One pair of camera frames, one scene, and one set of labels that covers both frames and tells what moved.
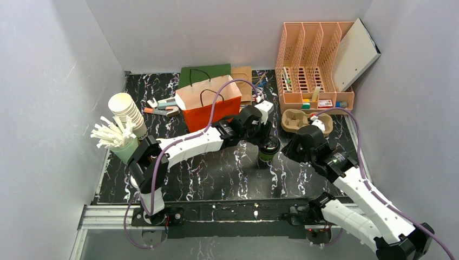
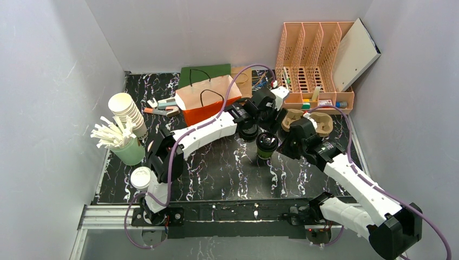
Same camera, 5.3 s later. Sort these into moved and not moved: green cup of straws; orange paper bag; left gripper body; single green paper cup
Moved: left gripper body
Not moved: green cup of straws; single green paper cup; orange paper bag
